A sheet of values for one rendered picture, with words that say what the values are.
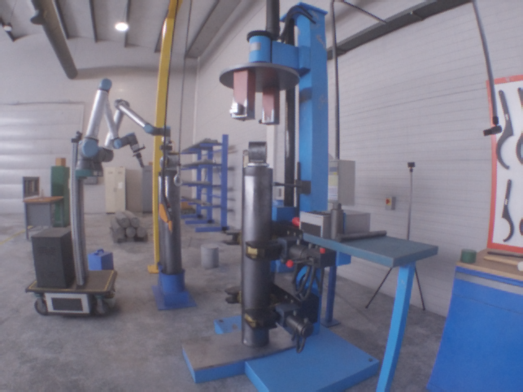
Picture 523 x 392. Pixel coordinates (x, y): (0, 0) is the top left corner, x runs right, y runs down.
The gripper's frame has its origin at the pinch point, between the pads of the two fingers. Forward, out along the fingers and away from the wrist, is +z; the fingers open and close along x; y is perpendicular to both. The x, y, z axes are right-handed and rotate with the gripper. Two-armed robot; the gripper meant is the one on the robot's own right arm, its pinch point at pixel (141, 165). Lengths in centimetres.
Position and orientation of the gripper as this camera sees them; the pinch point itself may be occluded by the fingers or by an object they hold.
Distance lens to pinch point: 290.0
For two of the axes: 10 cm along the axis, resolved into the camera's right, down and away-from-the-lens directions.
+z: 2.8, 9.0, 3.4
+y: -8.2, 4.1, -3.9
